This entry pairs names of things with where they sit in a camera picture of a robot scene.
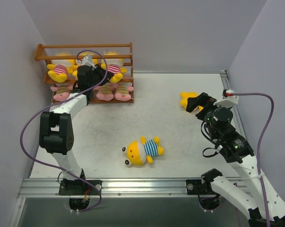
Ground yellow plush red stripes top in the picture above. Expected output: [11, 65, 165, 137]
[72, 52, 95, 79]

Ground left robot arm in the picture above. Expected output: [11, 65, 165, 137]
[39, 65, 114, 194]

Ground aluminium front rail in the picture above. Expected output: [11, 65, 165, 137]
[18, 177, 251, 198]

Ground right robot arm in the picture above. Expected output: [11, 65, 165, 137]
[181, 90, 285, 227]

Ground yellow plush blue stripes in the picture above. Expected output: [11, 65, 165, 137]
[122, 136, 164, 167]

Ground aluminium right rail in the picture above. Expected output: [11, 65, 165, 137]
[220, 70, 249, 147]

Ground pink plush orange stripes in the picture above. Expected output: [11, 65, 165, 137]
[94, 85, 114, 101]
[50, 83, 73, 102]

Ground aluminium rail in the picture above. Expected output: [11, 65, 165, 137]
[220, 70, 249, 147]
[18, 177, 251, 198]

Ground yellow plush red stripes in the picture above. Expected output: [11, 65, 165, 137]
[101, 58, 127, 83]
[47, 59, 76, 83]
[72, 52, 95, 79]

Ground yellow plush red stripes front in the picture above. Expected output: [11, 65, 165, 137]
[101, 58, 127, 83]

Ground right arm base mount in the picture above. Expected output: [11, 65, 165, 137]
[186, 179, 204, 195]

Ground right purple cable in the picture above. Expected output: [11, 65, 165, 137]
[227, 92, 275, 227]

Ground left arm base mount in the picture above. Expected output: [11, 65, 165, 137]
[58, 179, 98, 196]

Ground pink plush blue stripes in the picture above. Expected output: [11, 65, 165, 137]
[113, 82, 134, 101]

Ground wooden three-tier shelf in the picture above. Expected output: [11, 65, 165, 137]
[34, 43, 134, 103]

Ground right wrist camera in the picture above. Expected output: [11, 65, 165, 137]
[214, 89, 239, 109]

